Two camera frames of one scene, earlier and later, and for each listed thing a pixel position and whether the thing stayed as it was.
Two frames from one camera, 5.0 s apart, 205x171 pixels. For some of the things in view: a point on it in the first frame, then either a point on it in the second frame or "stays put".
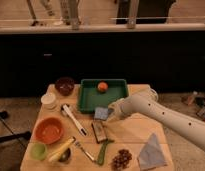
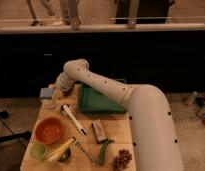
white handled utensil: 81,128 stays put
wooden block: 99,131 stays put
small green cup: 38,151 stays put
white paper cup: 49,102 stays put
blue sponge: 101,113 to 46,92
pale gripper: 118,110 to 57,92
